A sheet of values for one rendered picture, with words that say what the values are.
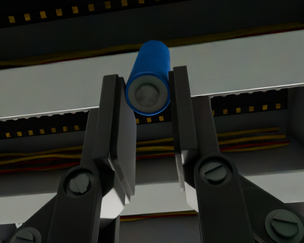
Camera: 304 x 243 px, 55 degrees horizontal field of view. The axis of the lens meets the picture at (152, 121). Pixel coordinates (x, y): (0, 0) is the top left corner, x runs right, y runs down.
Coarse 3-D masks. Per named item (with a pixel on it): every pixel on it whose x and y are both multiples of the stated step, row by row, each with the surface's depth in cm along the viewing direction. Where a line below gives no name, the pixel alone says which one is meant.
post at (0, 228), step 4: (0, 224) 63; (4, 224) 64; (8, 224) 65; (12, 224) 67; (0, 228) 62; (4, 228) 64; (8, 228) 65; (12, 228) 66; (0, 232) 62; (4, 232) 64; (8, 232) 65; (12, 232) 66; (0, 236) 62; (4, 236) 63; (8, 236) 65; (4, 240) 63
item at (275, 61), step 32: (224, 32) 39; (256, 32) 36; (288, 32) 24; (0, 64) 39; (32, 64) 39; (64, 64) 26; (96, 64) 26; (128, 64) 26; (192, 64) 25; (224, 64) 25; (256, 64) 25; (288, 64) 25; (0, 96) 27; (32, 96) 27; (64, 96) 27; (96, 96) 27; (192, 96) 27; (224, 96) 46; (256, 96) 46; (0, 128) 50; (32, 128) 50; (64, 128) 49
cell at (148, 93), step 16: (144, 48) 15; (160, 48) 15; (144, 64) 12; (160, 64) 12; (128, 80) 11; (144, 80) 11; (160, 80) 11; (128, 96) 11; (144, 96) 11; (160, 96) 11; (144, 112) 12
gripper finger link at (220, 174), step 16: (208, 160) 9; (224, 160) 8; (208, 176) 8; (224, 176) 8; (208, 192) 8; (224, 192) 8; (240, 192) 8; (208, 208) 7; (224, 208) 7; (240, 208) 7; (208, 224) 7; (224, 224) 7; (240, 224) 7; (208, 240) 7; (224, 240) 7; (240, 240) 7
